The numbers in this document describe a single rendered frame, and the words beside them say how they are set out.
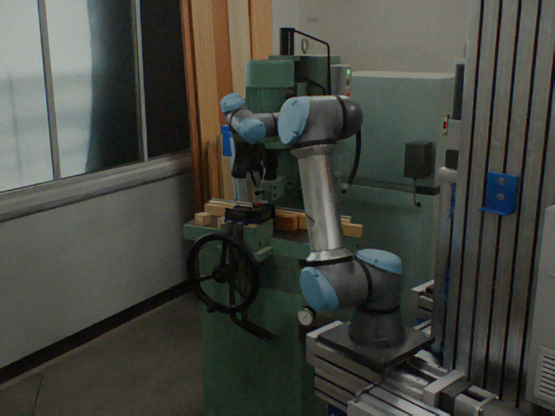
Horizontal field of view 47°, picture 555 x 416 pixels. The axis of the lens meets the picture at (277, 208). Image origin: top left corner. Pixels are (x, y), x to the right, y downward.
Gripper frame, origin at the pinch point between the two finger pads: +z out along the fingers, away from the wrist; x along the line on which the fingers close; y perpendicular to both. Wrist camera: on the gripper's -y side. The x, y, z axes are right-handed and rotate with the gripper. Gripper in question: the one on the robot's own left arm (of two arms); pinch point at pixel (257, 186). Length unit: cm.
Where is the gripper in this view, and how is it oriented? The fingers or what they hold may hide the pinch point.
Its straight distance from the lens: 222.1
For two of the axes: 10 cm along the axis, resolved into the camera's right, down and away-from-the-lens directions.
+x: -8.9, -1.0, 4.4
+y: 3.9, -6.9, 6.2
